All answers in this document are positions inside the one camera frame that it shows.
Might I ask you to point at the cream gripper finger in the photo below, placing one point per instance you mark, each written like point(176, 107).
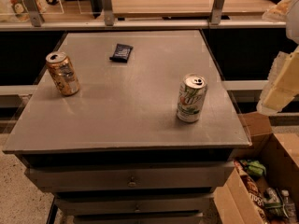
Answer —
point(282, 84)

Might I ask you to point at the white green 7up can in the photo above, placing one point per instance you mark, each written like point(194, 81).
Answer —
point(191, 97)

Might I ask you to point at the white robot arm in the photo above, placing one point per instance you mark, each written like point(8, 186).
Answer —
point(287, 10)

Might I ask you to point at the orange soda can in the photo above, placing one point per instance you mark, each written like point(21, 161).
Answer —
point(62, 72)

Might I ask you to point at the cardboard box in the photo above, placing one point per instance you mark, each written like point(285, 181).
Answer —
point(278, 150)

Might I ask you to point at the green snack bag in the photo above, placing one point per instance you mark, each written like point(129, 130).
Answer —
point(253, 168)

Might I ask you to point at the brown chip bag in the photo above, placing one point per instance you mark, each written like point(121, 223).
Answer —
point(253, 191)

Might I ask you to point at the clear plastic water bottle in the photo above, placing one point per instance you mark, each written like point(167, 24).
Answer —
point(289, 206)

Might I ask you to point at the grey drawer cabinet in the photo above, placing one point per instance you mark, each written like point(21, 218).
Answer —
point(123, 122)

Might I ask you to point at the dark blue snack wrapper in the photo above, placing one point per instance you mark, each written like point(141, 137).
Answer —
point(121, 53)

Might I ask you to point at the round brass drawer knob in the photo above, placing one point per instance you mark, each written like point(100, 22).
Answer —
point(131, 182)

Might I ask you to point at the colourful snack package top left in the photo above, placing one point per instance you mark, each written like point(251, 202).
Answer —
point(16, 11)

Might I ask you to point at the grey metal bracket right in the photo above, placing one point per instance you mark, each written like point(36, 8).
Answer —
point(216, 12)

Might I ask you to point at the grey metal bracket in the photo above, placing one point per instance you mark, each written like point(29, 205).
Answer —
point(34, 14)
point(216, 12)
point(108, 12)

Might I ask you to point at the grey metal bracket middle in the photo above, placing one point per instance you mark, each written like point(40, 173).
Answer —
point(108, 12)

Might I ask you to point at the grey metal bracket left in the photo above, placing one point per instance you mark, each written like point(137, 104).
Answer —
point(34, 14)

